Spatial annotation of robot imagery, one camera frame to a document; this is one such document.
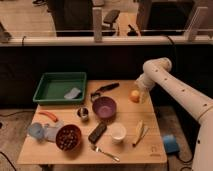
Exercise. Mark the blue object on floor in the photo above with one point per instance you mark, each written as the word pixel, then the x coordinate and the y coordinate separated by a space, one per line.
pixel 170 144

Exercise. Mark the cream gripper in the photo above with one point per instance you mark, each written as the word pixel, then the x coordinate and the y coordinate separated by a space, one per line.
pixel 144 93

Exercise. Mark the clear plastic bag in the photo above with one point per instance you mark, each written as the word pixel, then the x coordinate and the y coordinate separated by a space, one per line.
pixel 50 132

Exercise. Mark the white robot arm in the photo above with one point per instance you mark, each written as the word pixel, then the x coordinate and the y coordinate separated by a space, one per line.
pixel 197 104

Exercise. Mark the silver fork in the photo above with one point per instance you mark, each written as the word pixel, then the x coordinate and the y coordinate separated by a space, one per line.
pixel 97 149

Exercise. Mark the small metal cup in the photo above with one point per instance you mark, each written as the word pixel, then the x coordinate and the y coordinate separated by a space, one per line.
pixel 83 113

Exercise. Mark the green plastic tray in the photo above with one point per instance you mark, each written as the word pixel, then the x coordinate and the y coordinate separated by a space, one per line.
pixel 53 86

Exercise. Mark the white paper cup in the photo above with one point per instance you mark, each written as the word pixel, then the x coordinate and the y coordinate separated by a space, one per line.
pixel 117 132

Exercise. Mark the grey cloth in tray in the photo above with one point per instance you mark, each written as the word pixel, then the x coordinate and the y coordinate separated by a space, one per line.
pixel 72 94

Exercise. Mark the orange yellow apple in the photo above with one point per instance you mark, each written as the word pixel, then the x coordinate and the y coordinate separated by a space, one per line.
pixel 135 96

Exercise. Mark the black rectangular block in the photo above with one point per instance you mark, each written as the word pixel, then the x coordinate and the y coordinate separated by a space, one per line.
pixel 97 133

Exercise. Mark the black handled peeler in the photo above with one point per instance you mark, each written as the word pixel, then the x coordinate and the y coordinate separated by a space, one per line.
pixel 102 89

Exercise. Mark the purple bowl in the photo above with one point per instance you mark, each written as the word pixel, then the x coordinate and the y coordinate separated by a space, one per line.
pixel 104 107

